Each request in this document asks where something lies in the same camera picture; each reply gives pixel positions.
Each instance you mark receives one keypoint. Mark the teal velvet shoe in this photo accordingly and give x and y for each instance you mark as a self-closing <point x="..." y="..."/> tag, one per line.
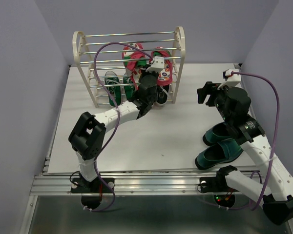
<point x="218" y="134"/>
<point x="225" y="151"/>

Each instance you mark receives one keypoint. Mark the pink flip-flop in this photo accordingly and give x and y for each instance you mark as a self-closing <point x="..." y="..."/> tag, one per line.
<point x="165" y="76"/>
<point x="134" y="66"/>

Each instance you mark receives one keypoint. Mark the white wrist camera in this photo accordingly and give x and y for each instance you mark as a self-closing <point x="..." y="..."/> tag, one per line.
<point x="156" y="65"/>
<point x="231" y="78"/>

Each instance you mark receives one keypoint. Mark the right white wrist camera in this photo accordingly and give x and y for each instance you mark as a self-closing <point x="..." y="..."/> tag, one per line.
<point x="231" y="78"/>

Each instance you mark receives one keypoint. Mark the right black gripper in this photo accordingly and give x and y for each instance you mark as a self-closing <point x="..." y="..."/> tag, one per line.
<point x="209" y="88"/>

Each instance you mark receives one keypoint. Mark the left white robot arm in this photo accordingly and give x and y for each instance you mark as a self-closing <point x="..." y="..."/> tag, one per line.
<point x="88" y="134"/>

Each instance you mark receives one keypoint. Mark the black sneaker right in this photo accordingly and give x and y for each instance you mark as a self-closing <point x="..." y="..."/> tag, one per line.
<point x="162" y="93"/>

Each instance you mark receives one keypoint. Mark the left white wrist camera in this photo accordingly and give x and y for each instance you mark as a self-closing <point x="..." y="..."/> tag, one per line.
<point x="156" y="65"/>

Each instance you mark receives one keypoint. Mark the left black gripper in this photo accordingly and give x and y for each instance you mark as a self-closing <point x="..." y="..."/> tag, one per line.
<point x="142" y="73"/>

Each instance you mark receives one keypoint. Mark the cream shoe rack chrome bars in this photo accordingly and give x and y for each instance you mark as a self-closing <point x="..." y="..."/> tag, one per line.
<point x="113" y="63"/>

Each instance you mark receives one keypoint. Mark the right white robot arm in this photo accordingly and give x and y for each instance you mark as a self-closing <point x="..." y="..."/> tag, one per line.
<point x="275" y="196"/>

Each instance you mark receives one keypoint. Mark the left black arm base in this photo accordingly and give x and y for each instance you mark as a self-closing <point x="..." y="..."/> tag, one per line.
<point x="96" y="196"/>

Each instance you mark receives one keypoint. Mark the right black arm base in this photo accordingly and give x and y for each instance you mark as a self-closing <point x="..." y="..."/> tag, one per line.
<point x="223" y="195"/>

